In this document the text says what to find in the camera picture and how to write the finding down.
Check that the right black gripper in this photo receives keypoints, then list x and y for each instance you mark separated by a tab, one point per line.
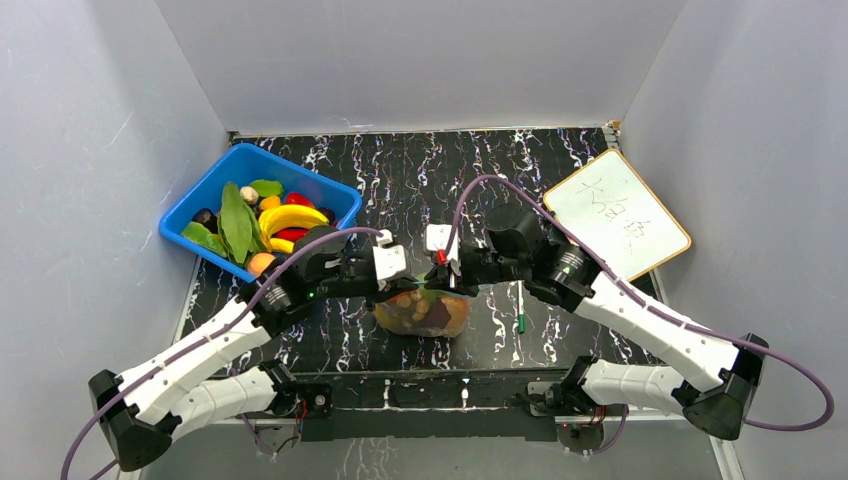
440	276

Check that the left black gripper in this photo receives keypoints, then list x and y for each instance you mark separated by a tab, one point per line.
392	286

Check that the clear zip top bag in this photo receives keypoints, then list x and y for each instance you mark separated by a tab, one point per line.
383	313

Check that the orange papaya slice toy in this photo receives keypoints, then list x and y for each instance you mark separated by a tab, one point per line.
446	317

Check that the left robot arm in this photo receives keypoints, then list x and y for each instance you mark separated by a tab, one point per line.
143	410

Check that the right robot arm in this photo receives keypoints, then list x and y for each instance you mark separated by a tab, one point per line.
710	382

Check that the green capped white marker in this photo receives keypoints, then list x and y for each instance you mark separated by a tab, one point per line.
521	317

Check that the peach toy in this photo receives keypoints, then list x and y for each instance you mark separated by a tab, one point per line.
259	262

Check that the yellow banana bunch toy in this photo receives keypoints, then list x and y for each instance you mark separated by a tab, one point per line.
287	216

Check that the white dry erase board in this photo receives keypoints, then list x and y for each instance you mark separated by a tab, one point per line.
609	207

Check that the blue plastic bin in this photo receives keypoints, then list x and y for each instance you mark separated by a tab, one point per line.
242	164

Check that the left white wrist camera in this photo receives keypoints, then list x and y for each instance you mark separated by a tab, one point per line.
390	262

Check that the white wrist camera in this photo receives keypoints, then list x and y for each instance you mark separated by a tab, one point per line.
390	262
445	272

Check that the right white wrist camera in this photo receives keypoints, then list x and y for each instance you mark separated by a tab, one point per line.
445	272

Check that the aluminium frame rail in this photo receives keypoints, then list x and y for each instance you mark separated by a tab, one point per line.
441	404

